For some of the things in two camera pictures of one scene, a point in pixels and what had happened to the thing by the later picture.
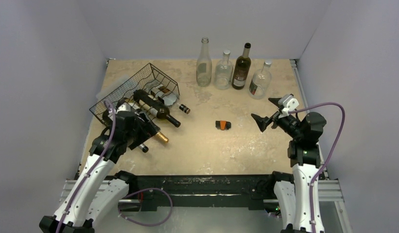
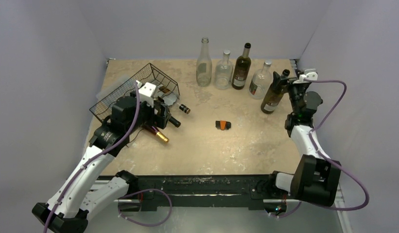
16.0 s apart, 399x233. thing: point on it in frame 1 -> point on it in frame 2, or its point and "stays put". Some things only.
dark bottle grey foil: (144, 148) -> (273, 96)
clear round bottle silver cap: (223, 72) stays put
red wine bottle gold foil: (162, 137) stays put
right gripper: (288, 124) -> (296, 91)
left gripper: (147, 131) -> (160, 120)
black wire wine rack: (150, 88) stays put
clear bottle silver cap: (260, 81) stays put
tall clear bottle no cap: (204, 65) stays put
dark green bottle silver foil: (242, 69) stays put
